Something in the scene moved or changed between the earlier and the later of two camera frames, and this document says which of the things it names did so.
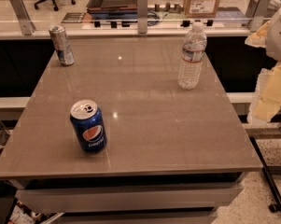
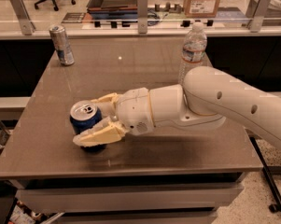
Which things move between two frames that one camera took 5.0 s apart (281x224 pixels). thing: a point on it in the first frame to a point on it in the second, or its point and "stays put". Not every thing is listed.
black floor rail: (279, 203) stays put
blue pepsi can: (89, 125) stays put
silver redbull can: (63, 47) stays put
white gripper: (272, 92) to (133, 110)
